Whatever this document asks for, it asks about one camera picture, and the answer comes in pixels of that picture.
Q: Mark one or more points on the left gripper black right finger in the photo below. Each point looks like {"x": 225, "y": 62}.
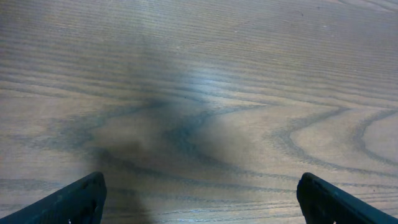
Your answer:
{"x": 322, "y": 202}

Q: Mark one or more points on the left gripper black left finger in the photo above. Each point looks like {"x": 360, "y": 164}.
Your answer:
{"x": 81, "y": 202}

